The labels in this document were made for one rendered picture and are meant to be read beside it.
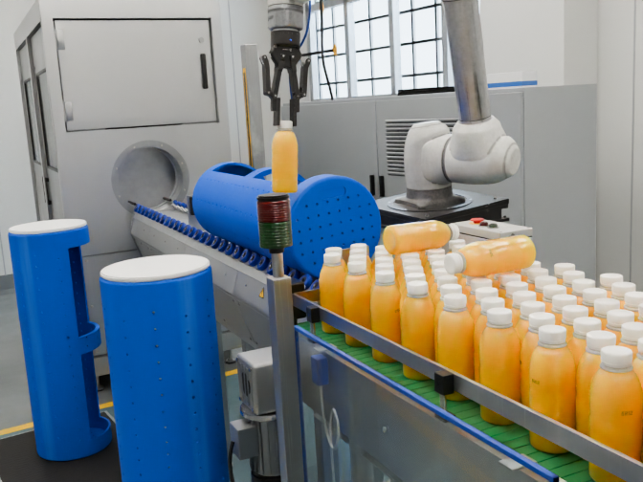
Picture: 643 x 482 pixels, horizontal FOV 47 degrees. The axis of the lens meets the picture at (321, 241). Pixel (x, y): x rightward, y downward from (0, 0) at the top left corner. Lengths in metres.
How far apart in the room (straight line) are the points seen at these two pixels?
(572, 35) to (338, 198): 2.86
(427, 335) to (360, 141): 3.07
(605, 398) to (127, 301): 1.19
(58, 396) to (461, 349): 1.97
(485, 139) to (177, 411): 1.21
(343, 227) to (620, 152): 2.94
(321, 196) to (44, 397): 1.49
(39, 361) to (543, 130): 2.35
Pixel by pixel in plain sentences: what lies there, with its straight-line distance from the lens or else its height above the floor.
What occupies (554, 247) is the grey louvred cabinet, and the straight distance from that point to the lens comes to 3.70.
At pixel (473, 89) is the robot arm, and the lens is 2.35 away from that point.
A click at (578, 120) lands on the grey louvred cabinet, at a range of 3.76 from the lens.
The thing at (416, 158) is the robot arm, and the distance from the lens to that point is 2.49.
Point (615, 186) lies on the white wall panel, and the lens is 4.76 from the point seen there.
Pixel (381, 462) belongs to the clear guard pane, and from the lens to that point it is 1.40.
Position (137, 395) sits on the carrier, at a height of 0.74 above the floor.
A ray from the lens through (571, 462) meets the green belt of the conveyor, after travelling 1.17.
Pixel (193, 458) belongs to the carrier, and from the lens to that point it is 2.01.
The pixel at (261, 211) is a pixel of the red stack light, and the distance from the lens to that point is 1.40.
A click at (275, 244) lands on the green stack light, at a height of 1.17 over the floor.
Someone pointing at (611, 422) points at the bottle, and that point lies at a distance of 1.06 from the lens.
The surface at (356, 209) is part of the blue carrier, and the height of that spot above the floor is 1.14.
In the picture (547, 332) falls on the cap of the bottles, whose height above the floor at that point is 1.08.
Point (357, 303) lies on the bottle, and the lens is 1.60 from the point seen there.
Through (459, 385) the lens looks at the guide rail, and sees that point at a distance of 1.24.
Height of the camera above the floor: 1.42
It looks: 10 degrees down
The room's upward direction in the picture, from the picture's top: 3 degrees counter-clockwise
